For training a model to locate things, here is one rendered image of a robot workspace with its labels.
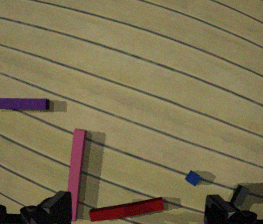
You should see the pink rod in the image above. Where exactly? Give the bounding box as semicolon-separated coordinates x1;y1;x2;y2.
67;129;87;222

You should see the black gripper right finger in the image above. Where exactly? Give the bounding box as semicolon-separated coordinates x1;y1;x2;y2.
204;194;263;224

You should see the purple rod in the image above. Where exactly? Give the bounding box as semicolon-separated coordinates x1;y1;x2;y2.
0;98;50;110

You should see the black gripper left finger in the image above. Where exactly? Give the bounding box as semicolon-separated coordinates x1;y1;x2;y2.
0;191;72;224

